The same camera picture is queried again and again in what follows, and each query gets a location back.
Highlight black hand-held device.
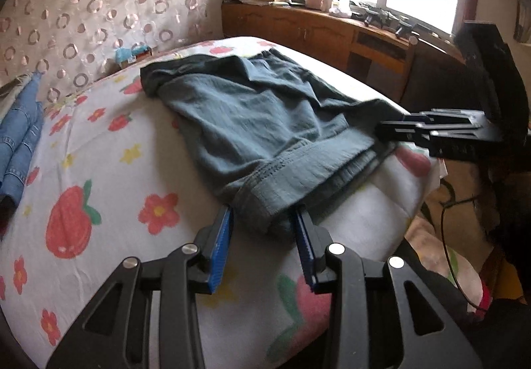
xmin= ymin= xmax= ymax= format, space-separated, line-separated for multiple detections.
xmin=359 ymin=1 xmax=393 ymax=27
xmin=394 ymin=18 xmax=419 ymax=40

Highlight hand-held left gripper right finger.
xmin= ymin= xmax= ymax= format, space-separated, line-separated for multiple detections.
xmin=292 ymin=206 xmax=484 ymax=369

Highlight olive grey pants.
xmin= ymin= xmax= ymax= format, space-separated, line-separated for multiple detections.
xmin=0 ymin=72 xmax=34 ymax=98

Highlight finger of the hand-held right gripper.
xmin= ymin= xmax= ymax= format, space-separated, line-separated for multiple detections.
xmin=400 ymin=108 xmax=488 ymax=131
xmin=375 ymin=122 xmax=500 ymax=160

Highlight blue jeans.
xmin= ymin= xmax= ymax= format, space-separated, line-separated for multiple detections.
xmin=0 ymin=72 xmax=45 ymax=204

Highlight wooden chair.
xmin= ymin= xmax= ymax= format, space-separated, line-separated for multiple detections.
xmin=400 ymin=37 xmax=478 ymax=116

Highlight wooden cabinet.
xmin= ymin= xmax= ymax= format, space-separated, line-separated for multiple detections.
xmin=221 ymin=0 xmax=419 ymax=102

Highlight teal short pants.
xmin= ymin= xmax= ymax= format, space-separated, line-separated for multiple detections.
xmin=140 ymin=49 xmax=409 ymax=239

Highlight white strawberry print sheet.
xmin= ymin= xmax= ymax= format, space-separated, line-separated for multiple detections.
xmin=0 ymin=36 xmax=442 ymax=369

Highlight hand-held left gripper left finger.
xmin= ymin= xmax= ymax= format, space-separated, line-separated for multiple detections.
xmin=45 ymin=205 xmax=234 ymax=369

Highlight black cable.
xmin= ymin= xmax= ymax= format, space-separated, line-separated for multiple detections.
xmin=419 ymin=178 xmax=490 ymax=312

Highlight floral patterned cloth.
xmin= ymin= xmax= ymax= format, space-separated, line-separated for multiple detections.
xmin=404 ymin=163 xmax=498 ymax=312

